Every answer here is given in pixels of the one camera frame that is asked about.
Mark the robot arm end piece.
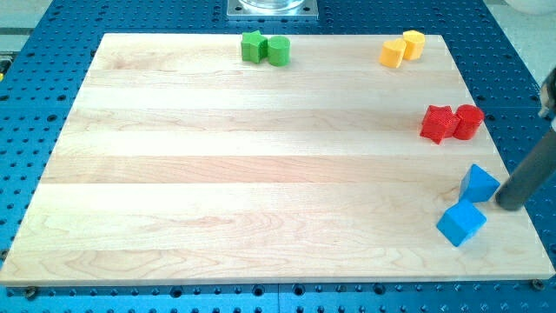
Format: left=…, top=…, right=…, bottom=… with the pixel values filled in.
left=538, top=69, right=555, bottom=118

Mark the green star block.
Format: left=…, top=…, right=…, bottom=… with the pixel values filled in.
left=241, top=30, right=268, bottom=63

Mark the red star block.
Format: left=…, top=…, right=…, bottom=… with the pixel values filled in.
left=420, top=105, right=460, bottom=144

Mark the wooden board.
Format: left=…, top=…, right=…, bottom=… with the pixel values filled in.
left=1, top=33, right=554, bottom=287

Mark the green cylinder block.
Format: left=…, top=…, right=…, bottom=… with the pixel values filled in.
left=268, top=36, right=290, bottom=67

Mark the yellow heart block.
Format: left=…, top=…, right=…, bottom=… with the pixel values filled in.
left=379, top=38, right=407, bottom=69

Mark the yellow hexagon block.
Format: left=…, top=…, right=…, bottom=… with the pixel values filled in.
left=402, top=30, right=426, bottom=60

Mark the blue cube block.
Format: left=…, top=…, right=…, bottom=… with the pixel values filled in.
left=436, top=199, right=487, bottom=247

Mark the red cylinder block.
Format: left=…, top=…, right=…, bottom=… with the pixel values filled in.
left=453, top=104, right=485, bottom=140

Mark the blue triangle block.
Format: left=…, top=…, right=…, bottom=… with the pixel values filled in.
left=459, top=163, right=500, bottom=203

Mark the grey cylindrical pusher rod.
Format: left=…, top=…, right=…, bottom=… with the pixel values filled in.
left=495, top=126, right=555, bottom=211

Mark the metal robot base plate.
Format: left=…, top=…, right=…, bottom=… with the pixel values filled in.
left=226, top=0, right=319, bottom=21

